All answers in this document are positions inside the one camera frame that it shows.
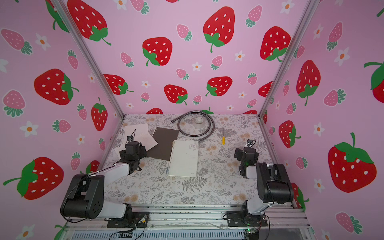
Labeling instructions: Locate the dark grey spiral notebook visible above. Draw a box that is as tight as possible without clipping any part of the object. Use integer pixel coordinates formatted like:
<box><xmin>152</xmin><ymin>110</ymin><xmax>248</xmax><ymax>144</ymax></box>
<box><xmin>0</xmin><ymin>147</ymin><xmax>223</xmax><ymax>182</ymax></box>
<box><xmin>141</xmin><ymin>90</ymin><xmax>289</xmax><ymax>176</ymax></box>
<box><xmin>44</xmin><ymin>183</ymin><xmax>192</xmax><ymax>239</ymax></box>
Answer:
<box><xmin>147</xmin><ymin>127</ymin><xmax>179</xmax><ymax>161</ymax></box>

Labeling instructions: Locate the white spiral notebook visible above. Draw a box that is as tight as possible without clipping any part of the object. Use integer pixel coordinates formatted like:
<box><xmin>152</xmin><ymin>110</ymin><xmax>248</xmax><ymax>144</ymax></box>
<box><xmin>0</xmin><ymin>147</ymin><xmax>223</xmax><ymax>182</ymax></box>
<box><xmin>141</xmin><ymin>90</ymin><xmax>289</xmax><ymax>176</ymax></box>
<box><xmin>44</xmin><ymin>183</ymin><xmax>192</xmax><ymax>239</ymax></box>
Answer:
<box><xmin>167</xmin><ymin>140</ymin><xmax>199</xmax><ymax>178</ymax></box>

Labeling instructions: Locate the torn white notebook page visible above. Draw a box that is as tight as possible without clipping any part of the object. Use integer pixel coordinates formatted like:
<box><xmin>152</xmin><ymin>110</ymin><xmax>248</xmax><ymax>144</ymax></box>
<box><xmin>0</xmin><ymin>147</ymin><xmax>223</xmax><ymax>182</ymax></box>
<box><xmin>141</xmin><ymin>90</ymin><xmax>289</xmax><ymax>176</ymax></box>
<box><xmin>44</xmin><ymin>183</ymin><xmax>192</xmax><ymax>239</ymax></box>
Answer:
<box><xmin>123</xmin><ymin>124</ymin><xmax>148</xmax><ymax>145</ymax></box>

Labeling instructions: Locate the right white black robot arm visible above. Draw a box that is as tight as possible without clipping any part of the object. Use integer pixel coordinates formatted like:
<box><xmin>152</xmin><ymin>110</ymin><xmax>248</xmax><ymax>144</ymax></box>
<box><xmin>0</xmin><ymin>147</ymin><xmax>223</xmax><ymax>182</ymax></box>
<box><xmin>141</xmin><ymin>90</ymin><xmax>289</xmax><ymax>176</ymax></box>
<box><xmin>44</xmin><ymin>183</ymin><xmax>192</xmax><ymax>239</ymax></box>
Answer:
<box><xmin>234</xmin><ymin>147</ymin><xmax>295</xmax><ymax>221</ymax></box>

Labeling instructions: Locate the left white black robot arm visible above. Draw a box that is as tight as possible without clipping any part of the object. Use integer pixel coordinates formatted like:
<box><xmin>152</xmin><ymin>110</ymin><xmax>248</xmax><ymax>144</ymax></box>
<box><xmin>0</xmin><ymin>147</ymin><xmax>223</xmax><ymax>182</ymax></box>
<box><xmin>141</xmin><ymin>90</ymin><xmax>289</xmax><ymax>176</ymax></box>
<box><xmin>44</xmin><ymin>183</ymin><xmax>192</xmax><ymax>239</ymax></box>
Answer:
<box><xmin>60</xmin><ymin>141</ymin><xmax>147</xmax><ymax>224</ymax></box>

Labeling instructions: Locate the clear tape roll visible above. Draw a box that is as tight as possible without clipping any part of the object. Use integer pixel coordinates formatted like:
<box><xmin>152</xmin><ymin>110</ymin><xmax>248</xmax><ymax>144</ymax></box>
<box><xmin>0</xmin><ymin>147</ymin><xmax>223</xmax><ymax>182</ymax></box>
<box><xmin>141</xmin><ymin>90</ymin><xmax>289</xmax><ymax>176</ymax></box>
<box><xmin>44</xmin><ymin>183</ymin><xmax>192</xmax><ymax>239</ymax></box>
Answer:
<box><xmin>194</xmin><ymin>117</ymin><xmax>205</xmax><ymax>126</ymax></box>

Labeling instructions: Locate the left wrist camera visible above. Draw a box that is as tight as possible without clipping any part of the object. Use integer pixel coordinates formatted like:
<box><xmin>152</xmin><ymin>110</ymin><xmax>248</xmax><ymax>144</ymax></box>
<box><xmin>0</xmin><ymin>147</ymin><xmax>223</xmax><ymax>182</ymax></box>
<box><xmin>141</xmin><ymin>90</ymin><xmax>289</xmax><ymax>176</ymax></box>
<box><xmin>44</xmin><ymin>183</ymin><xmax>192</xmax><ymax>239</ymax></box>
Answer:
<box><xmin>126</xmin><ymin>135</ymin><xmax>134</xmax><ymax>143</ymax></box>

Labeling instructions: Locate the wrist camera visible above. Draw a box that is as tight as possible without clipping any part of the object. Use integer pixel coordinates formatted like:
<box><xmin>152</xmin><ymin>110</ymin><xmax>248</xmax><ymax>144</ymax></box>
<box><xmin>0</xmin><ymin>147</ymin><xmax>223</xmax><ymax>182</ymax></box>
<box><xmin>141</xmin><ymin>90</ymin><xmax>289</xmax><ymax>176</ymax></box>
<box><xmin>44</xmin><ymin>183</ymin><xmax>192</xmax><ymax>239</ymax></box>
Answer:
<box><xmin>246</xmin><ymin>140</ymin><xmax>255</xmax><ymax>148</ymax></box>
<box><xmin>126</xmin><ymin>135</ymin><xmax>134</xmax><ymax>143</ymax></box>

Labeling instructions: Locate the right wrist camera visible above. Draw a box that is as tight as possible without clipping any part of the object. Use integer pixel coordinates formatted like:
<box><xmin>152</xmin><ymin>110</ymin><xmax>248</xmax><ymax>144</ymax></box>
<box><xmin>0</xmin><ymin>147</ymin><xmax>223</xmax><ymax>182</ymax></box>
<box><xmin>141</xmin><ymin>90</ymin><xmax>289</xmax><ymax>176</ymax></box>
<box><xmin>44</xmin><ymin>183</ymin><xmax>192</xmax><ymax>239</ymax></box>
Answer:
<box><xmin>246</xmin><ymin>140</ymin><xmax>255</xmax><ymax>148</ymax></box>

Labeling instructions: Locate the grey coiled hose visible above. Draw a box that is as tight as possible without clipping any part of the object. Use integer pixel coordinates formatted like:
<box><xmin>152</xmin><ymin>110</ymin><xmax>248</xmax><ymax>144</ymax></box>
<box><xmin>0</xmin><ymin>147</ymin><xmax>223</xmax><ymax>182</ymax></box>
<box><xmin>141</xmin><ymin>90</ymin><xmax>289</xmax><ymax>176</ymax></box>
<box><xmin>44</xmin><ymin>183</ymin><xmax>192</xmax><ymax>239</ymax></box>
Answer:
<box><xmin>170</xmin><ymin>110</ymin><xmax>216</xmax><ymax>142</ymax></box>

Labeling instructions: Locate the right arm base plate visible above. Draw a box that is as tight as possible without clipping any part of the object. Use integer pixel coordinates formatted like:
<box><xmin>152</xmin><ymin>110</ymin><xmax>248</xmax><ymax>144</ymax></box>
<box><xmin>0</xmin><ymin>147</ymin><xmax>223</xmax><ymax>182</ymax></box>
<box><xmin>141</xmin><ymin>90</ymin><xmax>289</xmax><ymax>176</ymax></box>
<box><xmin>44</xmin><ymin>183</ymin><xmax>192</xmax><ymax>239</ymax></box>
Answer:
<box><xmin>223</xmin><ymin>211</ymin><xmax>268</xmax><ymax>228</ymax></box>

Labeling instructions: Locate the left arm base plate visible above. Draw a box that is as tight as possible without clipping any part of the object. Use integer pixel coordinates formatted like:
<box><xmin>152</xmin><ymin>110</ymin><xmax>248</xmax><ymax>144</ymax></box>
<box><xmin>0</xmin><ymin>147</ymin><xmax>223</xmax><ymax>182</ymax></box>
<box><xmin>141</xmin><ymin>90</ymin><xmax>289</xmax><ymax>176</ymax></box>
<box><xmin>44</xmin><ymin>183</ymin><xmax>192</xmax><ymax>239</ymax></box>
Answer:
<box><xmin>107</xmin><ymin>212</ymin><xmax>150</xmax><ymax>229</ymax></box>

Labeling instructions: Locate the aluminium rail frame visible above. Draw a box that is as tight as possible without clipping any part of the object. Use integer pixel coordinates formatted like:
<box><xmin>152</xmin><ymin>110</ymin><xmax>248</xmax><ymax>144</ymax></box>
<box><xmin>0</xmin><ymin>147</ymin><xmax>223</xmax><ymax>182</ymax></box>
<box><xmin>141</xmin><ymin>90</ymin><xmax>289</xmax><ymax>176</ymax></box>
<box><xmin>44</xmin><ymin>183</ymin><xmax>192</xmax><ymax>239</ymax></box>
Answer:
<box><xmin>58</xmin><ymin>205</ymin><xmax>316</xmax><ymax>240</ymax></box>

